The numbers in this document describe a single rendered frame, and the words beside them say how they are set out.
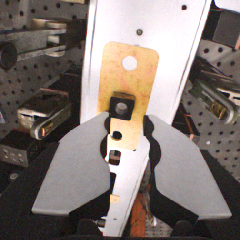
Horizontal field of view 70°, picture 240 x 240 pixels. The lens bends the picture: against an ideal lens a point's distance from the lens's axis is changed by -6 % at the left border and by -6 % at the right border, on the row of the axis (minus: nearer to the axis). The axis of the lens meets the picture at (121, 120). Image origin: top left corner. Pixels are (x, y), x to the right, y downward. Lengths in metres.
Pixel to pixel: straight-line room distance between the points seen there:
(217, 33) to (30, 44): 0.34
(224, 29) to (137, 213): 0.84
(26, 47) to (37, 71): 0.52
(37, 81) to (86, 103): 0.43
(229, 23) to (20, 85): 0.78
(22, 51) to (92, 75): 0.17
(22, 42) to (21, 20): 0.53
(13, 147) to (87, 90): 0.20
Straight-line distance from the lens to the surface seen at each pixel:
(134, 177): 0.55
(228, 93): 0.40
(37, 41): 0.31
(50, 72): 0.79
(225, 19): 0.43
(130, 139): 0.15
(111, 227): 0.80
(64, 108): 0.44
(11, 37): 0.26
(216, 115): 0.34
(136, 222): 0.96
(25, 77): 0.85
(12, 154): 0.44
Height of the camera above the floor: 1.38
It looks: 60 degrees down
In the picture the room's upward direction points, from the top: 168 degrees counter-clockwise
